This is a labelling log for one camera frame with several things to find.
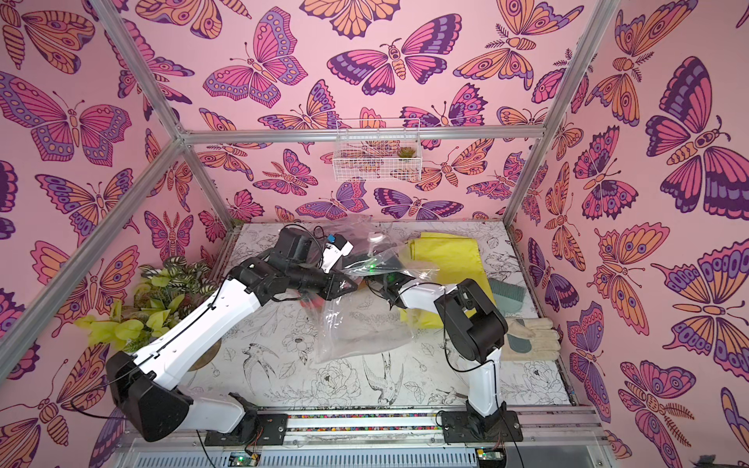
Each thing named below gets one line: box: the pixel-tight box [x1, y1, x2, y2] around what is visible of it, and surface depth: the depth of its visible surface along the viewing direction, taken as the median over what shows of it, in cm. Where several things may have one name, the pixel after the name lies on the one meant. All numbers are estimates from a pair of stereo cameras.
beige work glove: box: [501, 317, 561, 361], surface depth 89 cm
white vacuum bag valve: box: [367, 231, 386, 243], surface depth 82 cm
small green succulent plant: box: [398, 146, 416, 158], surface depth 94 cm
